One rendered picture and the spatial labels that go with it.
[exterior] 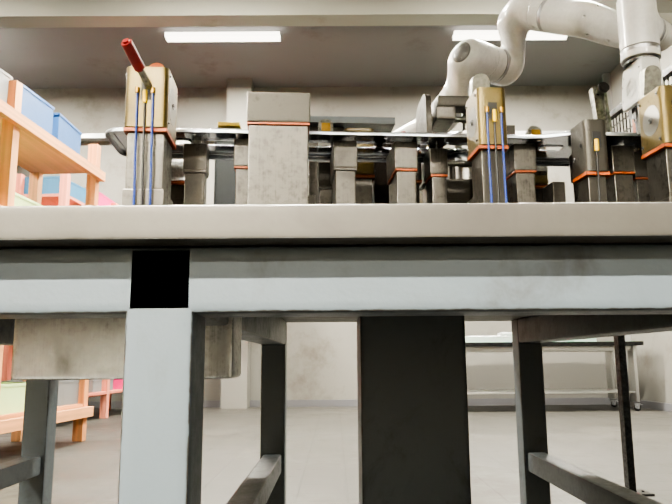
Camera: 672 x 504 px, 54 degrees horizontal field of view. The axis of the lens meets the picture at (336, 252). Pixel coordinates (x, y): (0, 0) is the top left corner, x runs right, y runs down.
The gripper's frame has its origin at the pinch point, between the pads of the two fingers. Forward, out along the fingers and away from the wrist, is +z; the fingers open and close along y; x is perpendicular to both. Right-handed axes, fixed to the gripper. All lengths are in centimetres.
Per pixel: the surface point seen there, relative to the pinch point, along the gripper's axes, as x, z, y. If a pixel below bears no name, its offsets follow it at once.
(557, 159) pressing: -15.0, 3.3, -13.4
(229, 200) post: -95, 9, -35
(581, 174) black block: -21.8, 14.7, 13.1
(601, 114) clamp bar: 0.2, -11.0, -20.1
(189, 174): -100, 11, -3
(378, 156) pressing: -58, 3, -14
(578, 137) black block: -21.8, 7.0, 12.9
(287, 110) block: -80, 4, 16
